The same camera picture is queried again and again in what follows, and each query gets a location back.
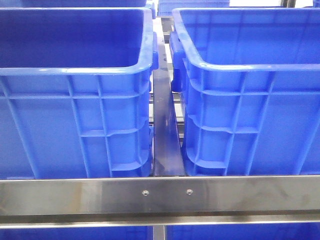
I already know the steel shelf centre divider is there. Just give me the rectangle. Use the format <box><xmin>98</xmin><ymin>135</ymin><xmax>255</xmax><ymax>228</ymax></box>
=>
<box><xmin>153</xmin><ymin>17</ymin><xmax>185</xmax><ymax>177</ymax></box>

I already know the blue crate front left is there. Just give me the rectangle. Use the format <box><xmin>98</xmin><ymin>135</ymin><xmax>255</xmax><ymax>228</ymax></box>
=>
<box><xmin>0</xmin><ymin>7</ymin><xmax>158</xmax><ymax>180</ymax></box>

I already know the blue crate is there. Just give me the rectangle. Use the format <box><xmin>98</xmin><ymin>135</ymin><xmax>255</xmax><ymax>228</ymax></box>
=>
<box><xmin>18</xmin><ymin>0</ymin><xmax>147</xmax><ymax>8</ymax></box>
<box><xmin>170</xmin><ymin>7</ymin><xmax>320</xmax><ymax>176</ymax></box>
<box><xmin>0</xmin><ymin>226</ymin><xmax>153</xmax><ymax>240</ymax></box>
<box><xmin>0</xmin><ymin>7</ymin><xmax>158</xmax><ymax>180</ymax></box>
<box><xmin>166</xmin><ymin>223</ymin><xmax>320</xmax><ymax>240</ymax></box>
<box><xmin>157</xmin><ymin>0</ymin><xmax>230</xmax><ymax>17</ymax></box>

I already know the blue crate front right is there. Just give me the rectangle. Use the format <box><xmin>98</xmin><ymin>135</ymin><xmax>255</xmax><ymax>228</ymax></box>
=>
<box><xmin>170</xmin><ymin>7</ymin><xmax>320</xmax><ymax>176</ymax></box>

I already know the blue crate rear middle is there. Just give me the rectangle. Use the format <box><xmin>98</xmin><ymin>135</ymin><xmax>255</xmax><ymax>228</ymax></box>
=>
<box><xmin>157</xmin><ymin>0</ymin><xmax>230</xmax><ymax>17</ymax></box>

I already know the blue crate lower left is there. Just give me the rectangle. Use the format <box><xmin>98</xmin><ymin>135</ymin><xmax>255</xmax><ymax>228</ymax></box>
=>
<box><xmin>0</xmin><ymin>226</ymin><xmax>153</xmax><ymax>240</ymax></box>

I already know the blue crate rear left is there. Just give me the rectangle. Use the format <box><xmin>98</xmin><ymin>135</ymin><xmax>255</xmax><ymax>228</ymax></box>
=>
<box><xmin>18</xmin><ymin>0</ymin><xmax>147</xmax><ymax>8</ymax></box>

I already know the blue crate lower right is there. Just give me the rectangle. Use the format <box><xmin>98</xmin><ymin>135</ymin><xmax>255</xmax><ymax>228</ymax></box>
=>
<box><xmin>166</xmin><ymin>223</ymin><xmax>320</xmax><ymax>240</ymax></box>

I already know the steel shelf front rail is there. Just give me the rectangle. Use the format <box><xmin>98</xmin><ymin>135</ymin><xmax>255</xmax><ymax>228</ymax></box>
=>
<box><xmin>0</xmin><ymin>175</ymin><xmax>320</xmax><ymax>229</ymax></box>

